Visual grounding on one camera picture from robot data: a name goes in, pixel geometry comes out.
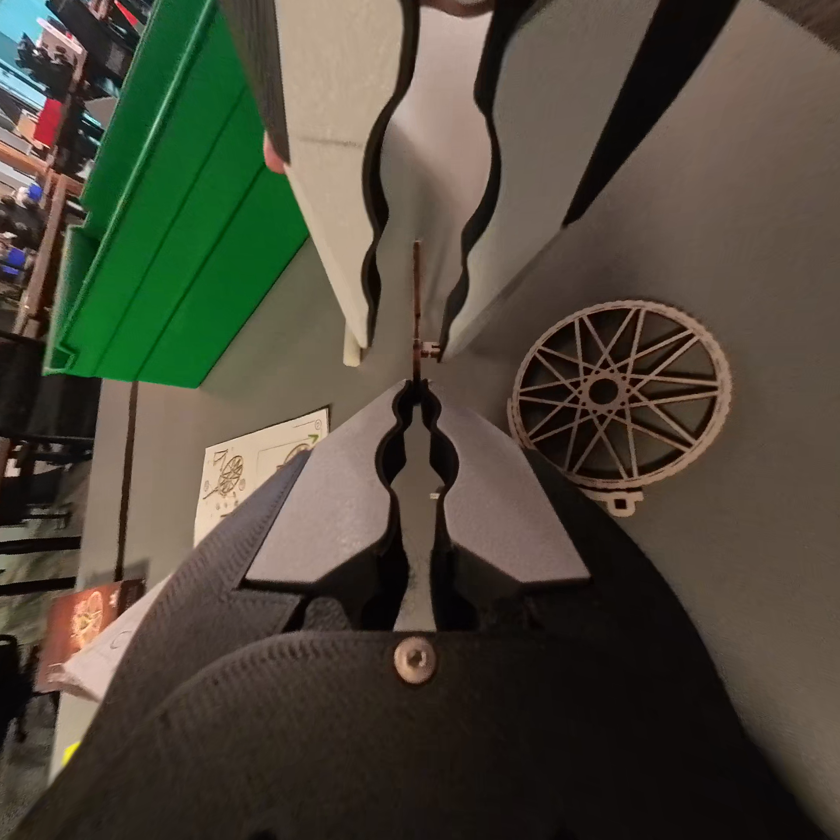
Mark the wooden spoked wheel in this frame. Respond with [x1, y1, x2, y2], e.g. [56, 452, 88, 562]
[508, 298, 732, 490]

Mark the green plastic bin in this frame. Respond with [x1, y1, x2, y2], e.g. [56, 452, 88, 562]
[42, 0, 309, 391]

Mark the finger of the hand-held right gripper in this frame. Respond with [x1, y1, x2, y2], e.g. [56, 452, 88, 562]
[218, 0, 422, 349]
[436, 0, 658, 363]

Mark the white instruction booklet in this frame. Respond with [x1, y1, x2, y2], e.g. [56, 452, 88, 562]
[59, 407, 330, 704]

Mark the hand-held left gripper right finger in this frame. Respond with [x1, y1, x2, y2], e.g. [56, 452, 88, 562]
[419, 379, 592, 630]

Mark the wooden triangular frame part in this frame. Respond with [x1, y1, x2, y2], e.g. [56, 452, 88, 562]
[410, 239, 426, 383]

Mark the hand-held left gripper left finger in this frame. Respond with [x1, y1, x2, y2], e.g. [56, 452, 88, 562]
[243, 378, 414, 632]

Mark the wooden fender arc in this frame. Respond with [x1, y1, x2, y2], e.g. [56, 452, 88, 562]
[507, 394, 665, 521]

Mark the black office chair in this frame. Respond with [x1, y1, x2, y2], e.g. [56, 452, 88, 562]
[0, 331, 99, 526]

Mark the dark red model kit box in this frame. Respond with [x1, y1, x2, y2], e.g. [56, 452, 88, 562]
[36, 579, 147, 691]

